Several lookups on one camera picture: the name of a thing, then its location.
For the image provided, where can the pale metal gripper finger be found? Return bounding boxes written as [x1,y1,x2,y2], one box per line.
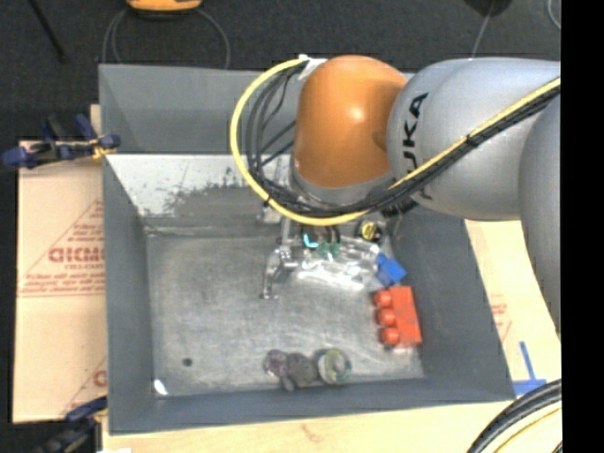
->
[256,202,280,227]
[260,246,299,300]

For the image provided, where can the blue block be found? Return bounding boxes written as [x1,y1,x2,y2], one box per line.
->
[375,252,408,288]

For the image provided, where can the red studded toy block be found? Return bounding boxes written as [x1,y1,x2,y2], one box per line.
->
[371,284,425,349]

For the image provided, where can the grey metal bin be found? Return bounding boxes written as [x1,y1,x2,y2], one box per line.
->
[97,62,518,436]

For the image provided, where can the brown cardboard board, red print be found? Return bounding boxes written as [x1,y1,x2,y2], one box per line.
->
[11,140,562,424]

